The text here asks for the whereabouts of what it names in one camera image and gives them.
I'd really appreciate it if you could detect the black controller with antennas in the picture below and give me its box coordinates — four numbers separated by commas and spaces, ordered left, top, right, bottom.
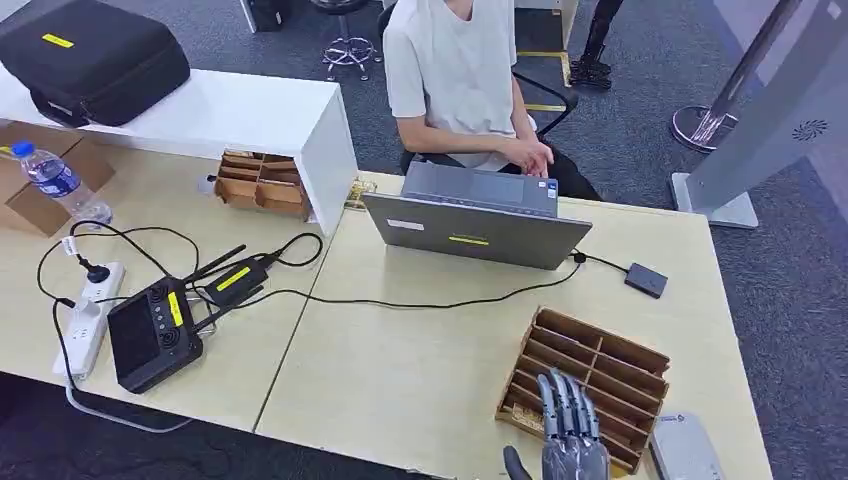
107, 245, 248, 395

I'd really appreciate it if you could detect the black office chair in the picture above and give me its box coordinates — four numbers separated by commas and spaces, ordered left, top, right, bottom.
377, 0, 581, 177

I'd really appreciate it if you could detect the white desk riser shelf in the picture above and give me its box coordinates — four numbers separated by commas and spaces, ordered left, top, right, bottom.
0, 62, 359, 238

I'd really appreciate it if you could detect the person's hand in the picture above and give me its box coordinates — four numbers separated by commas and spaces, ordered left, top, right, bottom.
498, 135, 555, 179

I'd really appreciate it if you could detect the brown cardboard box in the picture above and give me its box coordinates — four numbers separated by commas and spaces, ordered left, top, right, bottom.
0, 121, 116, 238

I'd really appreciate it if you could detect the person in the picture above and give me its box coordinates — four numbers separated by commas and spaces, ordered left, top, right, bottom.
382, 0, 604, 202

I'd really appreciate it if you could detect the white power strip cable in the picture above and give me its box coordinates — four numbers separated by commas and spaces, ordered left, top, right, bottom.
62, 377, 193, 435

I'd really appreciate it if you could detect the black power plug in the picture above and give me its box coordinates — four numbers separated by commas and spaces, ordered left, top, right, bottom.
78, 254, 111, 285

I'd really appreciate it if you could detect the chrome pole stand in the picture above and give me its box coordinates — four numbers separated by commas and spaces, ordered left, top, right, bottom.
670, 0, 803, 155

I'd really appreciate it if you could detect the gold patterned card stack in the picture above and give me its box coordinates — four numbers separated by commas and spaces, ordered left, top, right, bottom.
344, 177, 378, 212

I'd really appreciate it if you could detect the long black adapter cable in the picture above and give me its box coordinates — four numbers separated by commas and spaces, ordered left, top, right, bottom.
231, 231, 584, 311

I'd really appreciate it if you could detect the clear water bottle blue cap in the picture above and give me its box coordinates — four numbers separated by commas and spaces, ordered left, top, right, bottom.
11, 140, 114, 227

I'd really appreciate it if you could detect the chrome stool base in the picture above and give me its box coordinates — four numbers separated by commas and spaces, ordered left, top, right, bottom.
311, 0, 384, 82

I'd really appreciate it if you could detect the pale grey box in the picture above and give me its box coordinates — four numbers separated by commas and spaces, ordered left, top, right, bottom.
647, 410, 727, 480

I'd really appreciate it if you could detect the small black hub box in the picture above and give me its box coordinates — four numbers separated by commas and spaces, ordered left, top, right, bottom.
623, 262, 669, 300

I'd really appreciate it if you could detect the black hard carry case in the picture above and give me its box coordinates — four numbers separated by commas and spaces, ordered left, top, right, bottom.
0, 0, 191, 128

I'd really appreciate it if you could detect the small wooden divider box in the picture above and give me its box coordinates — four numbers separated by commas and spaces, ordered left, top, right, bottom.
213, 149, 313, 222

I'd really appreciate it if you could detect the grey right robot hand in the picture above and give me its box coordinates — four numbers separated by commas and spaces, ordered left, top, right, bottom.
503, 369, 611, 480

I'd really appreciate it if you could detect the black plug cable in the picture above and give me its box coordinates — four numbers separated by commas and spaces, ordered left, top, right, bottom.
36, 220, 201, 307

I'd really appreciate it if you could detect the yellow floor tape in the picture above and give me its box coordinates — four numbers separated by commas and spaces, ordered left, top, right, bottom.
516, 49, 572, 113

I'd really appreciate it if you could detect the black floor box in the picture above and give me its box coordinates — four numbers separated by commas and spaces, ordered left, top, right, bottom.
238, 0, 293, 33

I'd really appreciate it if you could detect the large wooden card box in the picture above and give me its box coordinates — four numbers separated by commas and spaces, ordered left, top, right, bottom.
494, 305, 672, 476

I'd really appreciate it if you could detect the grey kiosk stand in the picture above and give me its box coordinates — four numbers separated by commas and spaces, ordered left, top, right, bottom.
667, 0, 848, 231

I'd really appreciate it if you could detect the grey laptop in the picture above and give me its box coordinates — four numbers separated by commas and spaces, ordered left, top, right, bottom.
362, 160, 594, 272

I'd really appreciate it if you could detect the black adapter with yellow label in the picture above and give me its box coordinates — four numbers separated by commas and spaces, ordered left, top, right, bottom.
201, 258, 271, 307

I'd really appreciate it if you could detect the white power strip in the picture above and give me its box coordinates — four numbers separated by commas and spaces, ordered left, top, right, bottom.
52, 261, 126, 380

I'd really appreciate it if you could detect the black leg with foot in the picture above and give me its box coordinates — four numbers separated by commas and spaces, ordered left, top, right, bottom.
569, 0, 625, 91

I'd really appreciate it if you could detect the short black hub cable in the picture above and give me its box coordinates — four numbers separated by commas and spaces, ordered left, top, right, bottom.
570, 250, 629, 274

